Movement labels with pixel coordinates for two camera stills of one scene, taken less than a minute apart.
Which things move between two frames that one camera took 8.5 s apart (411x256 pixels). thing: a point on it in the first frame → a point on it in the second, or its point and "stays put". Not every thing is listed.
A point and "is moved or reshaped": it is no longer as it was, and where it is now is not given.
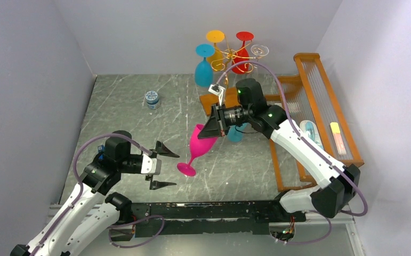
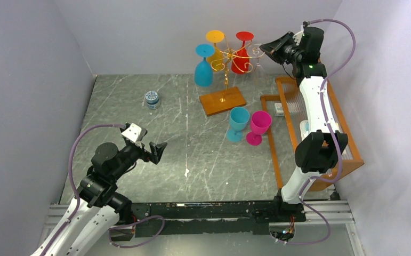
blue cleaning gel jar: x=152 y=98 stays put
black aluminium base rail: x=225 y=218 stays put
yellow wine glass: x=216 y=36 stays put
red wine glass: x=242 y=53 stays put
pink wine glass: x=199 y=148 is moved or reshaped
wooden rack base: x=231 y=101 stays put
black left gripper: x=161 y=150 → x=156 y=150
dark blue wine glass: x=203 y=77 stays put
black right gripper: x=219 y=120 → x=284 y=50
